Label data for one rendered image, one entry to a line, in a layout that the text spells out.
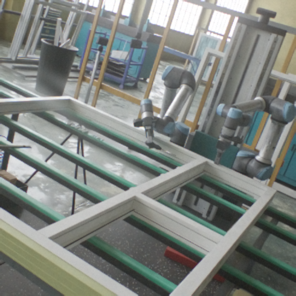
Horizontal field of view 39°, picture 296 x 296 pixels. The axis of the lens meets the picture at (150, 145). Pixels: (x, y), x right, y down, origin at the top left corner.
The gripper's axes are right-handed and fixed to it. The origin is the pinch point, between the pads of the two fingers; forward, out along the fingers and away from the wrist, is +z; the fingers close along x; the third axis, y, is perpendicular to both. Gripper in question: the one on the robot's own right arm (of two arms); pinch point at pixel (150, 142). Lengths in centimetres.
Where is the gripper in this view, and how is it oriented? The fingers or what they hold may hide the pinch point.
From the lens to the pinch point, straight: 240.8
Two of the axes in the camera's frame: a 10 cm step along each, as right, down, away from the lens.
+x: 1.1, 5.6, 8.2
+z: 0.8, 8.2, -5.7
